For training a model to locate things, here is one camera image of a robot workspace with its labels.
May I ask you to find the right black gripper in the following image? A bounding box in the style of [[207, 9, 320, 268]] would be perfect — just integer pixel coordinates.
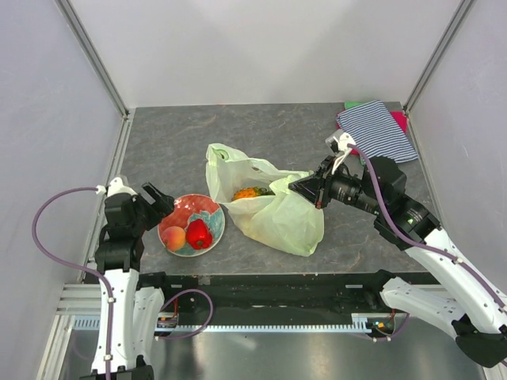
[[290, 154, 384, 215]]

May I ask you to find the red yellow toy peach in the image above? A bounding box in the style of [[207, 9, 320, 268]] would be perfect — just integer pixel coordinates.
[[160, 226, 186, 252]]

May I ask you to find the green avocado print plastic bag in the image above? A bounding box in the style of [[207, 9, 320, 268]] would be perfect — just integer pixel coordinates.
[[206, 143, 324, 257]]

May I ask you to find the red toy bell pepper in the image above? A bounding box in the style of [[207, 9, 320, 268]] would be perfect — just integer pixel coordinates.
[[186, 219, 213, 249]]

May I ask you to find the orange toy pineapple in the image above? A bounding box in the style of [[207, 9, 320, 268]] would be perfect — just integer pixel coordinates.
[[231, 187, 274, 202]]

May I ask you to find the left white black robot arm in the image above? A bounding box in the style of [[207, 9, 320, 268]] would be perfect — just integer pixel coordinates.
[[87, 177, 174, 379]]

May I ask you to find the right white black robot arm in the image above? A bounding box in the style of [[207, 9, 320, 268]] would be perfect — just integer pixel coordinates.
[[288, 156, 506, 368]]

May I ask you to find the patterned ceramic plate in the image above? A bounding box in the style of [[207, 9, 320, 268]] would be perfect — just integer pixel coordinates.
[[158, 194, 225, 258]]

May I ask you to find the blue white striped cloth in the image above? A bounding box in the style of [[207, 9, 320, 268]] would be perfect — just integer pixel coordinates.
[[336, 101, 418, 163]]

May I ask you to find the green folded cloth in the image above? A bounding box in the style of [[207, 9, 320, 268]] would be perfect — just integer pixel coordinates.
[[344, 101, 363, 110]]

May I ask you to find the magenta folded cloth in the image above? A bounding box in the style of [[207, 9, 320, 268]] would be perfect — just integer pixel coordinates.
[[391, 111, 408, 134]]

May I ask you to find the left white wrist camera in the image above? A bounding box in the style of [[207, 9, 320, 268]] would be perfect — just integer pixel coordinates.
[[94, 175, 137, 197]]

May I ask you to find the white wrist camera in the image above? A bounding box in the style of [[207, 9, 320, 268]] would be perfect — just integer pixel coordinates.
[[325, 129, 356, 174], [94, 175, 137, 197]]

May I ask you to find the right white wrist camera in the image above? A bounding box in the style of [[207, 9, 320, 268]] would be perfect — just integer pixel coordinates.
[[325, 129, 356, 174]]

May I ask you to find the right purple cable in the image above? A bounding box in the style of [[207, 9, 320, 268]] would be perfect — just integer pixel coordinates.
[[347, 144, 507, 367]]

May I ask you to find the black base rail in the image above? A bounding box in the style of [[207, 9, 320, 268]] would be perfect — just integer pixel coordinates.
[[137, 270, 397, 314]]

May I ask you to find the grey slotted cable duct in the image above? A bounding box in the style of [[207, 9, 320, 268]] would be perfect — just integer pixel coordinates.
[[73, 313, 393, 333]]

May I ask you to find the left aluminium frame post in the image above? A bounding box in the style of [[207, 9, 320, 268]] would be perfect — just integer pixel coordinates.
[[55, 0, 130, 119]]

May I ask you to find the aluminium frame post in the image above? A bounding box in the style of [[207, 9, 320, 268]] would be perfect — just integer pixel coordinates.
[[55, 0, 130, 119], [403, 0, 476, 115]]

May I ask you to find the right aluminium frame post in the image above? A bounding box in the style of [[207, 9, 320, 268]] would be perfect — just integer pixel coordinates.
[[403, 0, 476, 115]]

